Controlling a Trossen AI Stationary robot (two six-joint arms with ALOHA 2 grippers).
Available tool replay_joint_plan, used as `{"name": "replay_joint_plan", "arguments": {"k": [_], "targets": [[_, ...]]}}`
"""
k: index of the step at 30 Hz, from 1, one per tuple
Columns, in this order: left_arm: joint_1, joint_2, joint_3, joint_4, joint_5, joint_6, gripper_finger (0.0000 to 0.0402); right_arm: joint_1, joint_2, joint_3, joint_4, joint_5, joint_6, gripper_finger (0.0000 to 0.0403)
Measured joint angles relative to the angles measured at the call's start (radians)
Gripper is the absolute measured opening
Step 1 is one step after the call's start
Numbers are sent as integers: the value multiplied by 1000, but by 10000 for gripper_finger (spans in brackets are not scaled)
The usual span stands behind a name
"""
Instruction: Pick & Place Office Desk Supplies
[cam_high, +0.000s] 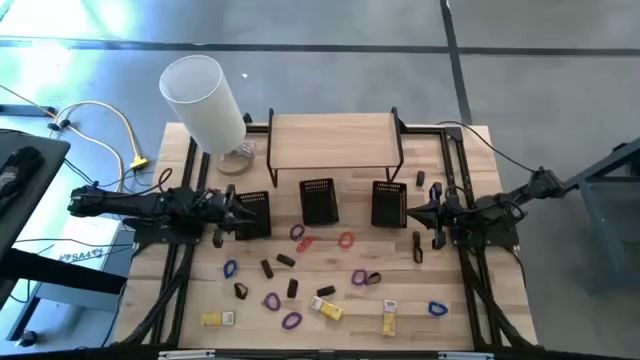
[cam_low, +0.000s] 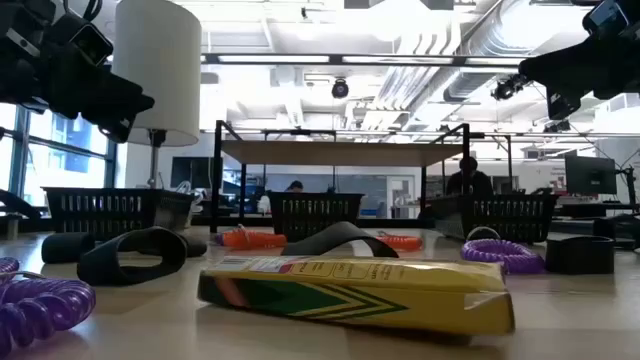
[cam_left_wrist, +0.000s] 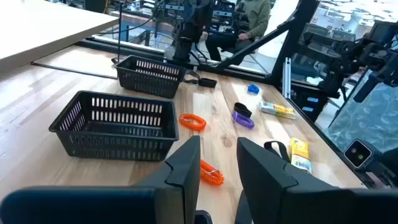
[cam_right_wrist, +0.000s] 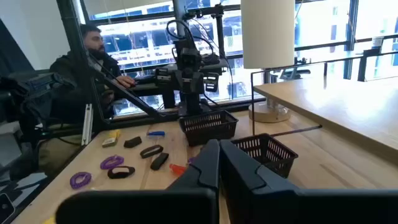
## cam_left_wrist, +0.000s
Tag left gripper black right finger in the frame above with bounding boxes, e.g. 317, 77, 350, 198
236, 136, 398, 224

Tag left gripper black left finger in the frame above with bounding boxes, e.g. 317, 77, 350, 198
0, 135, 201, 224

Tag orange spiral coil wristband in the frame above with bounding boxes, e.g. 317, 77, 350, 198
178, 113, 207, 131
200, 159, 225, 187

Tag black wide rubber band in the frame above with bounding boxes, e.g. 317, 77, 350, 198
183, 70, 201, 85
198, 77, 218, 89
233, 102, 253, 119
263, 140, 292, 164

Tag yellow crayon box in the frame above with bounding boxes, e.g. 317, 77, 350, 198
258, 100, 297, 120
290, 137, 313, 174

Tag purple spiral coil wristband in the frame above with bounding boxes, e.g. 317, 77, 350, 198
231, 111, 255, 130

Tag black slatted plastic basket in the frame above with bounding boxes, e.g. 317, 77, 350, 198
49, 90, 180, 162
114, 55, 187, 100

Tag black background equipment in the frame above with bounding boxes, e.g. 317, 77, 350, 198
290, 20, 374, 94

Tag blue-framed workbench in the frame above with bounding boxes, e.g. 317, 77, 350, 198
108, 9, 175, 47

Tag person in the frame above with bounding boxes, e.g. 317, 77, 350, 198
203, 0, 272, 62

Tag wooden shelf black metal legs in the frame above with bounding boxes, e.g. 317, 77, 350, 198
0, 0, 124, 80

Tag small black two-lens camera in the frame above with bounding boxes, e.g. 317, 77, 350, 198
343, 139, 373, 170

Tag silver aluminium bracket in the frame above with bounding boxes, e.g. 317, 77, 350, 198
282, 57, 292, 100

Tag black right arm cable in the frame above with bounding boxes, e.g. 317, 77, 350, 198
95, 9, 162, 35

